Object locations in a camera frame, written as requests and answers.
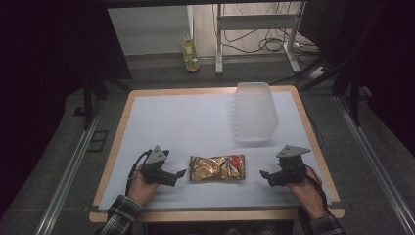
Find yellow liquid bottle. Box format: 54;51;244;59
180;31;201;73

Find white metal desk frame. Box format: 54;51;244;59
214;1;307;76

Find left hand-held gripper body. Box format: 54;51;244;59
140;145;179;188

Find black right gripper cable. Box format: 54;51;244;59
304;164;330;212

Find person's left hand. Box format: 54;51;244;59
127;164;161;208

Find white table mat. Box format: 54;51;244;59
98;91;333;212

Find black floor plate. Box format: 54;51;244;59
86;129;110;153

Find dark curtain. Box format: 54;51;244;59
0;0;133;219
298;0;415;158

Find black floor cables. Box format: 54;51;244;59
211;2;322;58

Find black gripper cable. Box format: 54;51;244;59
124;149;154;198
304;164;330;212

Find aluminium floor rail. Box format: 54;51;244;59
33;97;106;235
334;94;415;235

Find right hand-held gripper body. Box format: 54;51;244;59
269;145;312;188

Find translucent plastic container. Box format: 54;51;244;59
232;81;280;143

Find golden snack packet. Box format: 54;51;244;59
188;154;247;183

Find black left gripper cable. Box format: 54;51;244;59
124;149;154;198

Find black metal stand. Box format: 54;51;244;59
72;76;111;131

